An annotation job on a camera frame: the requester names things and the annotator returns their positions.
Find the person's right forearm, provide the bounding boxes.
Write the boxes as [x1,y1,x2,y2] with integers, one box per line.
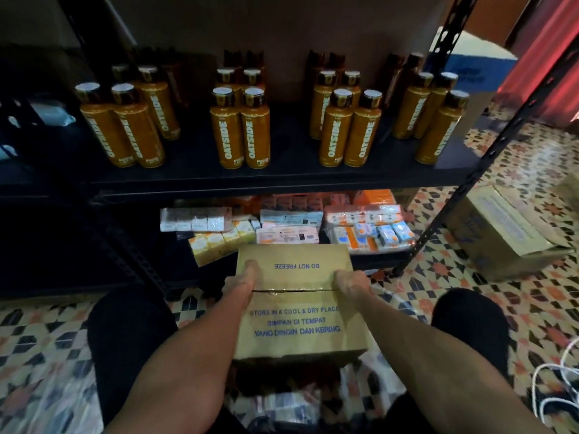
[348,289,553,434]

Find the stack of pink white boxes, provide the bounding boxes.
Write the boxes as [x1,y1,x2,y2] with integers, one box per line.
[256,225,320,245]

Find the black metal shelf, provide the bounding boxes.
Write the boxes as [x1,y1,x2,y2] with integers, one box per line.
[54,0,579,295]
[0,49,173,299]

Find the printed cardboard box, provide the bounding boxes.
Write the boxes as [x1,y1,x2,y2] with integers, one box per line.
[230,244,370,367]

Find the red curtain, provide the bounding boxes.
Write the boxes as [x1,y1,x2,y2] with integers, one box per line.
[498,0,579,127]

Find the blue white cashew carton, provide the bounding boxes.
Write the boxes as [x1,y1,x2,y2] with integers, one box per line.
[425,27,519,141]

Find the person's right hand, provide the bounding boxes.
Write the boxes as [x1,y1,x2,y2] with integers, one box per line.
[333,269,374,308]

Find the person's left forearm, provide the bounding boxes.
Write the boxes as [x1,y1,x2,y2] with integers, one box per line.
[104,289,259,434]

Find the orange carton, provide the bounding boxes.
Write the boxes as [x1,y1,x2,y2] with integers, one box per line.
[353,189,397,206]

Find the row of wet wipe packs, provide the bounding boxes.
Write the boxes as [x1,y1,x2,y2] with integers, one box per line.
[0,95,78,159]

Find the orange Oatside bottles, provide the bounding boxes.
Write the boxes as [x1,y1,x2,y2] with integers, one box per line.
[74,49,472,170]

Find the long white cable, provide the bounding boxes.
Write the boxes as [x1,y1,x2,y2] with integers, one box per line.
[529,337,579,421]

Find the row of pale pink packets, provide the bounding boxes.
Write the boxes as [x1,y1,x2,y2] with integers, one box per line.
[324,205,403,224]

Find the brown wooden cabinet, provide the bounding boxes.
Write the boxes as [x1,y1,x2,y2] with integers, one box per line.
[466,0,535,46]

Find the tissue packs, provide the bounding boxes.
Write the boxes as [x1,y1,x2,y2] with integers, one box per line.
[188,221,259,268]

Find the row of dark red boxes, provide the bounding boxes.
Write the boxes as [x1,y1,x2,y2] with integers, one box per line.
[237,194,354,212]

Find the person's left hand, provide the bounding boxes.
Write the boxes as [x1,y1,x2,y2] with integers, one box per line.
[221,259,265,308]

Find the flat white packet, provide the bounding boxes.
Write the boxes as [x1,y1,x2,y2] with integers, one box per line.
[261,209,325,227]

